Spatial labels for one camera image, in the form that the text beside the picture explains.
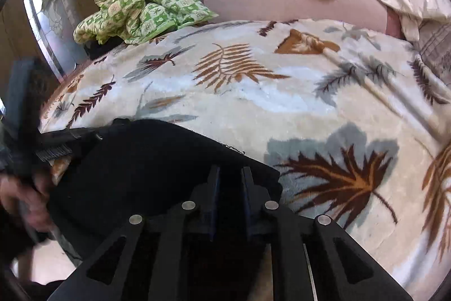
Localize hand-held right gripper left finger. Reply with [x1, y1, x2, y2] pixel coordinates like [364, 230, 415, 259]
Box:
[47, 165, 221, 301]

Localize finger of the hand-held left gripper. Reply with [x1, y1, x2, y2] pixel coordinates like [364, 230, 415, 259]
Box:
[40, 129, 103, 144]
[34, 145, 75, 162]

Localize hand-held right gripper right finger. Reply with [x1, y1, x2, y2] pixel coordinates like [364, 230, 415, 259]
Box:
[240, 166, 414, 301]

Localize black pants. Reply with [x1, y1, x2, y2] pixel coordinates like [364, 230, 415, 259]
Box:
[46, 118, 282, 301]

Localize person's left hand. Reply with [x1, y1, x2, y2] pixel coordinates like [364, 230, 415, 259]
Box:
[0, 174, 55, 234]

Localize leaf print beige blanket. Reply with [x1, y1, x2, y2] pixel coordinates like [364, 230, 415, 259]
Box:
[39, 19, 451, 298]

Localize glass panel wardrobe door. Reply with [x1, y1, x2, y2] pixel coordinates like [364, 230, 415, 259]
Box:
[21, 0, 92, 76]

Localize pink bed sheet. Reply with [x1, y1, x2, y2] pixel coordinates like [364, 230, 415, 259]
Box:
[194, 0, 404, 39]

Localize brown striped cloth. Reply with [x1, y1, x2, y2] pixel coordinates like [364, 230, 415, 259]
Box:
[412, 19, 451, 83]

